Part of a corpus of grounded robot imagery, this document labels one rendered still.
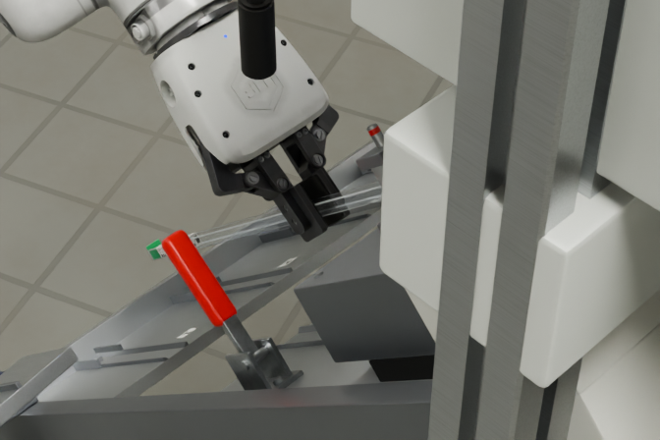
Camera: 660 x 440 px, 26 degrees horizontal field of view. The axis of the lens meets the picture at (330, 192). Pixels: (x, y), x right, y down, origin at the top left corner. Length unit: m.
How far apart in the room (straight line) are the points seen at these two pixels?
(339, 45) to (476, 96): 2.31
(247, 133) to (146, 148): 1.53
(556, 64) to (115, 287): 1.93
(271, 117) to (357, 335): 0.32
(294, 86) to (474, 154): 0.60
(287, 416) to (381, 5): 0.32
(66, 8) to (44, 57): 1.72
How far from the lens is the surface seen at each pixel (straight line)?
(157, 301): 1.31
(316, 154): 1.05
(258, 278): 1.20
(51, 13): 1.04
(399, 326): 0.70
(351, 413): 0.70
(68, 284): 2.33
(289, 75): 1.04
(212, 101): 1.01
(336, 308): 0.74
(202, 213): 2.41
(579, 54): 0.41
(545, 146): 0.42
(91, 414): 1.01
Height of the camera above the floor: 1.70
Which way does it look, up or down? 44 degrees down
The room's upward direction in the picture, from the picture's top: straight up
